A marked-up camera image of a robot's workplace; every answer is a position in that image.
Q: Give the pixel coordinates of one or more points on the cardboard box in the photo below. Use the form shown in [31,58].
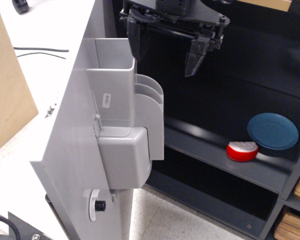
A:
[281,5]

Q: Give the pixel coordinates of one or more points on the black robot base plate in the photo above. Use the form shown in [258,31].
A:
[27,231]

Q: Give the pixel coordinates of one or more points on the plywood panel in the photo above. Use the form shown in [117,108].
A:
[17,106]

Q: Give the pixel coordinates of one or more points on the teal plate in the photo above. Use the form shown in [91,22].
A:
[273,131]

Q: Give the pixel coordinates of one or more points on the lower wooden drawer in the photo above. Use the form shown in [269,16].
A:
[288,225]

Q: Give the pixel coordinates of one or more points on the black caster wheel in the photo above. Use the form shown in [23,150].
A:
[20,6]

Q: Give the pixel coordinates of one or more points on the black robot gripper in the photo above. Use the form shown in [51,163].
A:
[185,18]

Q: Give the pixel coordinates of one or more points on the grey toy fridge door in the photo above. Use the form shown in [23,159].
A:
[107,131]

